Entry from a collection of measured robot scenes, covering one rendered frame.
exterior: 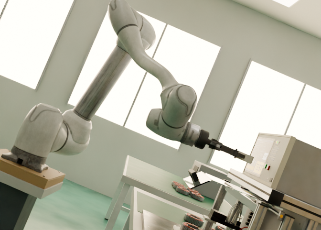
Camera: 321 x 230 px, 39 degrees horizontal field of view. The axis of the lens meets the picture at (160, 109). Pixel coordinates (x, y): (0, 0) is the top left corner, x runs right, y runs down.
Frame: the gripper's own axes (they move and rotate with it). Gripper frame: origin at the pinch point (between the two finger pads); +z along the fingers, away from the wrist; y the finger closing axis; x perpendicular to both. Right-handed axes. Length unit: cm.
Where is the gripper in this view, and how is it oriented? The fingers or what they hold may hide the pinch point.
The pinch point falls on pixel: (244, 157)
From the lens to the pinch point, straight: 181.8
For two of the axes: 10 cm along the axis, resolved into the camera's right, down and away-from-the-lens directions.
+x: 3.9, -9.2, 0.4
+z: 9.2, 3.9, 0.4
